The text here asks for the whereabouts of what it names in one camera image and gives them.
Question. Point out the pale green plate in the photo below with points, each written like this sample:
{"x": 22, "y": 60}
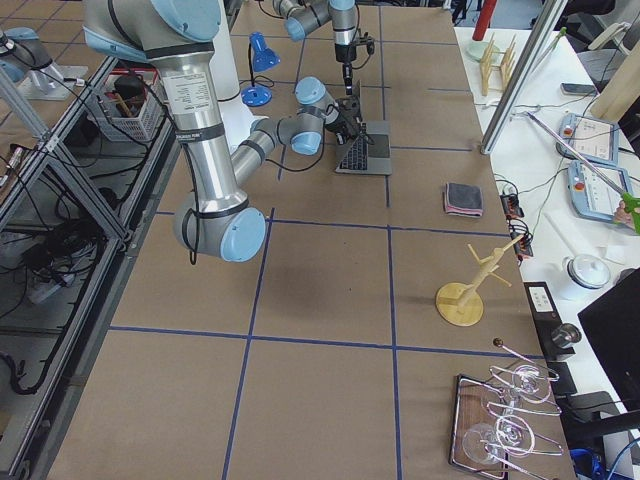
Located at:
{"x": 476, "y": 50}

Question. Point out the wire glass holder tray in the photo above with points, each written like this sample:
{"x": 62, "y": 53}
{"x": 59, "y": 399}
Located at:
{"x": 492, "y": 429}

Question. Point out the blue desk lamp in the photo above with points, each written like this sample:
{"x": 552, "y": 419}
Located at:
{"x": 261, "y": 58}

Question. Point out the folded grey pink cloth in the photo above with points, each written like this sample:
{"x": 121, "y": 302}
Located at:
{"x": 463, "y": 200}

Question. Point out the aluminium frame post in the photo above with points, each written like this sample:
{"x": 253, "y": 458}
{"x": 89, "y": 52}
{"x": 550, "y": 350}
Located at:
{"x": 531, "y": 52}

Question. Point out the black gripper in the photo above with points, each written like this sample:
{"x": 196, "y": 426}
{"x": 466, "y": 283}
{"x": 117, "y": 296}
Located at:
{"x": 348, "y": 121}
{"x": 343, "y": 53}

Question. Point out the far blue teach pendant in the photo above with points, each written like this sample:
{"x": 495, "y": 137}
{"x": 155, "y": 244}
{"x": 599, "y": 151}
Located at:
{"x": 595, "y": 139}

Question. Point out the grey laptop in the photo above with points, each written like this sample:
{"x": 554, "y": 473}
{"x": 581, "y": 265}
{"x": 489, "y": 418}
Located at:
{"x": 369, "y": 152}

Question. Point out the near blue teach pendant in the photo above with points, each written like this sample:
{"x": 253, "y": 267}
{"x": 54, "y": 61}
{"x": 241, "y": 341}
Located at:
{"x": 592, "y": 198}

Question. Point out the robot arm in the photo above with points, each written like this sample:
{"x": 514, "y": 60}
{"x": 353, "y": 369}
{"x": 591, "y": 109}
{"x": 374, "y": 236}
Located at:
{"x": 188, "y": 43}
{"x": 303, "y": 18}

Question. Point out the wooden mug tree stand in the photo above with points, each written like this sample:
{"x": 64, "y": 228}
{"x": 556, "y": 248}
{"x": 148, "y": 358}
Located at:
{"x": 460, "y": 304}

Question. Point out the wooden dish rack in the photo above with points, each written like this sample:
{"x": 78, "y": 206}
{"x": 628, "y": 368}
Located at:
{"x": 495, "y": 60}

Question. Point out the red cup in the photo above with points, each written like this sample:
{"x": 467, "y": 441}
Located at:
{"x": 484, "y": 20}

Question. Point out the white plastic basket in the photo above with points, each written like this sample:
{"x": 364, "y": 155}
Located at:
{"x": 124, "y": 108}

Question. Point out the blue teach pendant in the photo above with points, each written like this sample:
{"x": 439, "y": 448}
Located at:
{"x": 592, "y": 198}
{"x": 595, "y": 139}

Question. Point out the white kettle pot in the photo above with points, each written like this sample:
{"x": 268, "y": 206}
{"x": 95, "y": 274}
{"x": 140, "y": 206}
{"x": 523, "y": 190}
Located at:
{"x": 582, "y": 275}

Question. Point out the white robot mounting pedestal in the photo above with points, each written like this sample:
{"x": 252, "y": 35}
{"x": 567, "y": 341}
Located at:
{"x": 236, "y": 116}

